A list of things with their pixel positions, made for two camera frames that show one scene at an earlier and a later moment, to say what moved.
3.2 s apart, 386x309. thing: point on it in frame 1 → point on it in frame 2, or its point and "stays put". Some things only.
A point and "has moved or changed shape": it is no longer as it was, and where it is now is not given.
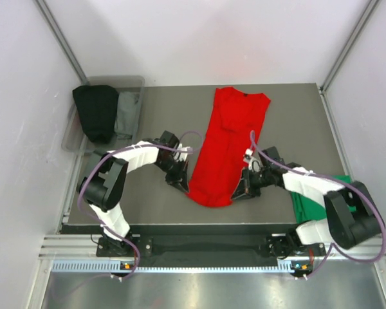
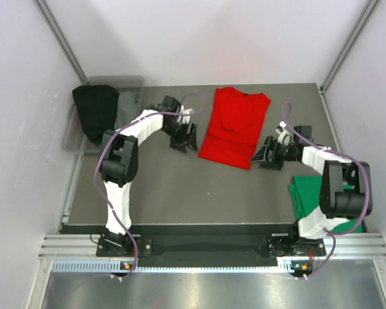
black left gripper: x=179 y=179 → x=192 y=137
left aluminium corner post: x=62 y=41 stays put
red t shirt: x=235 y=124 has moved or changed shape
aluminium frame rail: x=65 y=246 stays put
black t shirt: x=98 y=105 stays put
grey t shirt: x=126 y=123 stays put
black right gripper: x=241 y=192 → x=260 y=156
